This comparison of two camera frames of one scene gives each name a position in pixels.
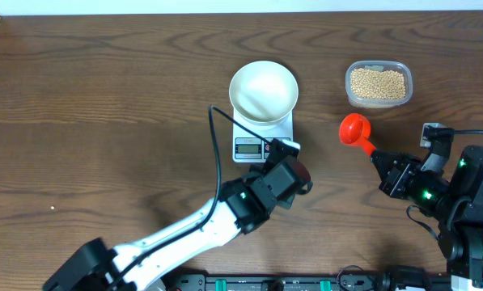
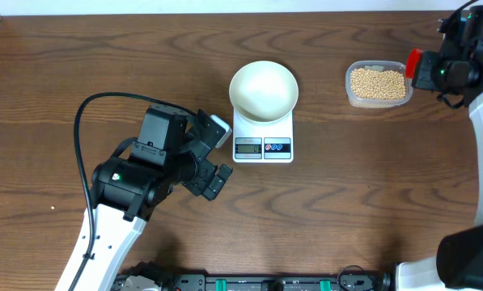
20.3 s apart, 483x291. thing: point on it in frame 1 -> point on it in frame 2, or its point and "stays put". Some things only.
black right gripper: x=393 y=182 -> x=428 y=59
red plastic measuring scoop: x=355 y=129 -> x=413 y=59
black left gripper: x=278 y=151 -> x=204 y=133
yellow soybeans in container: x=378 y=85 stays put
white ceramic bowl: x=264 y=93 stays put
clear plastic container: x=378 y=84 stays put
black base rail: x=391 y=281 stays put
